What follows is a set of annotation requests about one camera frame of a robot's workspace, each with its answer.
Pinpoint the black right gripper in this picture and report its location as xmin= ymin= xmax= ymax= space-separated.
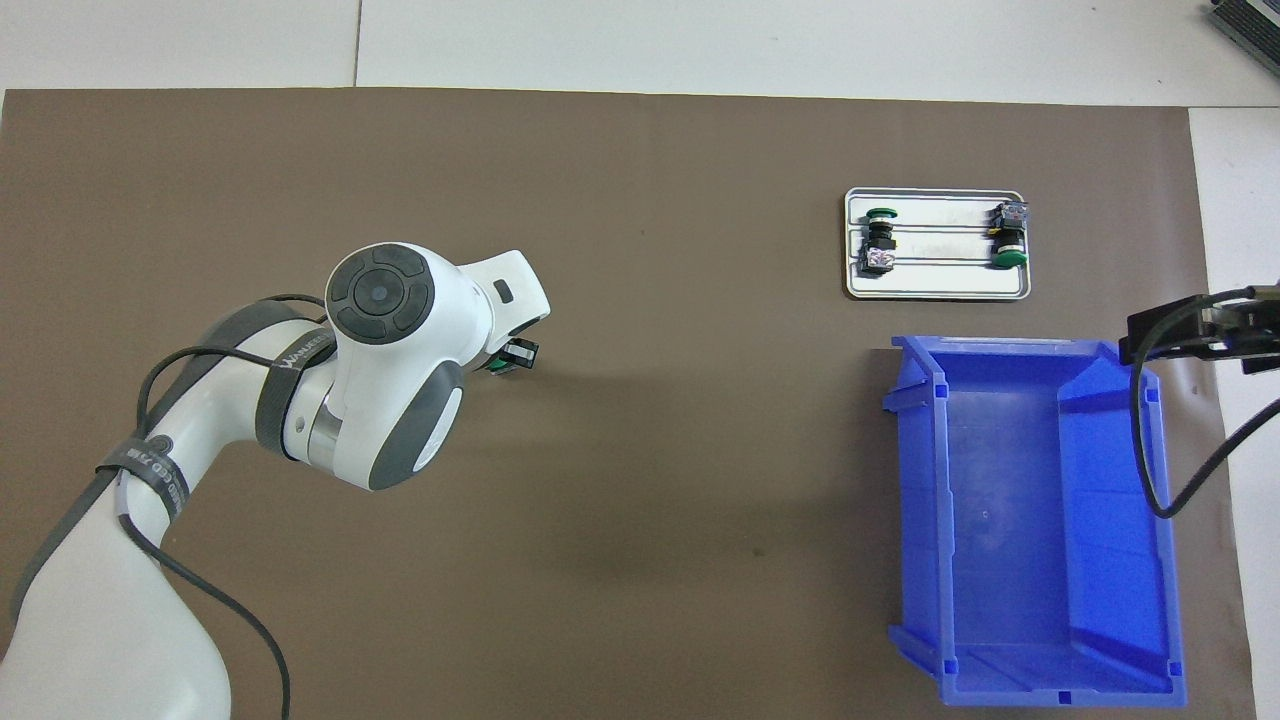
xmin=1118 ymin=283 xmax=1280 ymax=376

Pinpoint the grey metal tray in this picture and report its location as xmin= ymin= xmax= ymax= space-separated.
xmin=845 ymin=188 xmax=1031 ymax=301

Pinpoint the blue plastic storage bin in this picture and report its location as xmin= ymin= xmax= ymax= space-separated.
xmin=882 ymin=335 xmax=1188 ymax=708

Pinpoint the grey ribbed device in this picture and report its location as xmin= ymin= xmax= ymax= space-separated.
xmin=1207 ymin=0 xmax=1280 ymax=61

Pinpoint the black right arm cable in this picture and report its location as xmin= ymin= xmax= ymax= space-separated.
xmin=1130 ymin=288 xmax=1280 ymax=519

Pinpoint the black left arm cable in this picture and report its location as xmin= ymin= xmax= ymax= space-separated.
xmin=8 ymin=293 xmax=333 ymax=720

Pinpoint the brown table mat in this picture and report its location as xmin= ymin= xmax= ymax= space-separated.
xmin=0 ymin=88 xmax=1257 ymax=720

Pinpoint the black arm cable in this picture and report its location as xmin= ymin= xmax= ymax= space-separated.
xmin=1130 ymin=288 xmax=1280 ymax=519
xmin=8 ymin=293 xmax=333 ymax=720

